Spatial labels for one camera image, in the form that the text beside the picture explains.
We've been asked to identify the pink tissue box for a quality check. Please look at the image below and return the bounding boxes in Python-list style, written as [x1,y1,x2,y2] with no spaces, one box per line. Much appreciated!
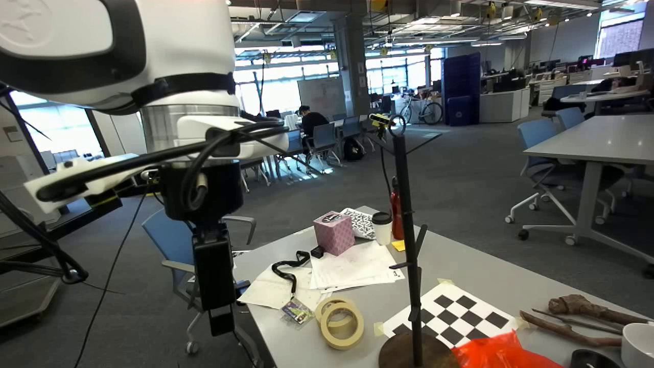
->
[313,210,356,256]

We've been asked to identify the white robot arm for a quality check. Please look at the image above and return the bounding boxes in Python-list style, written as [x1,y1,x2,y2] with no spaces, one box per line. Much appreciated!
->
[0,0,280,336]

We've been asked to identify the beige masking tape roll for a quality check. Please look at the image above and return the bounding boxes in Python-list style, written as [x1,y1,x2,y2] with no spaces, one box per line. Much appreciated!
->
[314,296,366,349]

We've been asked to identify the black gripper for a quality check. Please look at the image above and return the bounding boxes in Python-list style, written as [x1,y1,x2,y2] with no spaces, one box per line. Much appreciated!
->
[159,161,243,336]

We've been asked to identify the white paper sheets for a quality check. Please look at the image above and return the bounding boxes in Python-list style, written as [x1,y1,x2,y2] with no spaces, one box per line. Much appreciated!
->
[239,241,404,311]

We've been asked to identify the red fire extinguisher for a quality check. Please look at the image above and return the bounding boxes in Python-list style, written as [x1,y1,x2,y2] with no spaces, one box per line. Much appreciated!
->
[390,178,404,241]

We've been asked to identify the black ladle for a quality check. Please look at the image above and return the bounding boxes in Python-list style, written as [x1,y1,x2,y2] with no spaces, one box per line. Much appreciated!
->
[569,349,620,368]

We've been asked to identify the fiducial marker sheet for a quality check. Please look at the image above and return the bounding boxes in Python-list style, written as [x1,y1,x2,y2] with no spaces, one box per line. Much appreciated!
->
[341,208,375,239]

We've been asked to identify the grey office table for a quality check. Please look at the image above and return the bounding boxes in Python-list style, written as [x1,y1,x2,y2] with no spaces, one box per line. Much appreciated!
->
[525,115,654,263]

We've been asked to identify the white mug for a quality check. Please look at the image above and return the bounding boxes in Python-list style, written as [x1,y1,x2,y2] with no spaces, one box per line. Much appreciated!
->
[621,324,654,368]

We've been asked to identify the orange plastic bag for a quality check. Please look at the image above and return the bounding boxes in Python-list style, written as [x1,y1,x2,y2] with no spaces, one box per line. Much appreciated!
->
[454,334,562,368]

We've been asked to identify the yellow sticky notes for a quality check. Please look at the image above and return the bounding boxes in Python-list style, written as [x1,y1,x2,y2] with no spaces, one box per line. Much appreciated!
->
[390,239,404,254]

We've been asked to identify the black rack on wooden base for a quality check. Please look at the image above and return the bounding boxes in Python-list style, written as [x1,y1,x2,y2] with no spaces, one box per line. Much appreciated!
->
[371,115,460,368]

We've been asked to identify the black lanyard with badge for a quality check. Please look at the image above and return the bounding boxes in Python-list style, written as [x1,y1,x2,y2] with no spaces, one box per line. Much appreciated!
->
[270,250,314,325]

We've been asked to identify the black white checkerboard sheet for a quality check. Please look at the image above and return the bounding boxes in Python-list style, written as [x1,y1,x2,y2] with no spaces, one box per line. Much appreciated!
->
[380,281,519,348]

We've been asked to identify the white cup with black lid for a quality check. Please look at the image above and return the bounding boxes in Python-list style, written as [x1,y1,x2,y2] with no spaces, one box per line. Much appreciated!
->
[372,213,392,246]

